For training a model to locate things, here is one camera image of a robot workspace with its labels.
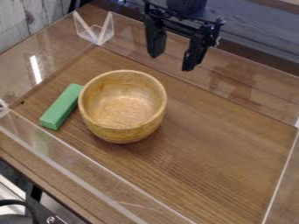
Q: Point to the green rectangular block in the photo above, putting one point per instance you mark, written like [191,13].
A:
[59,111]

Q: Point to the clear acrylic corner bracket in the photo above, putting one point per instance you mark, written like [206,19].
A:
[95,34]

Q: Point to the clear acrylic tray wall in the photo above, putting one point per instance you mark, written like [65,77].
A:
[221,163]

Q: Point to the brown wooden bowl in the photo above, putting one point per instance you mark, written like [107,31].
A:
[122,104]

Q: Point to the black table clamp bracket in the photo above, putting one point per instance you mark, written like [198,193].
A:
[51,212]

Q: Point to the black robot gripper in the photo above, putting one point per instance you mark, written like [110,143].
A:
[179,17]

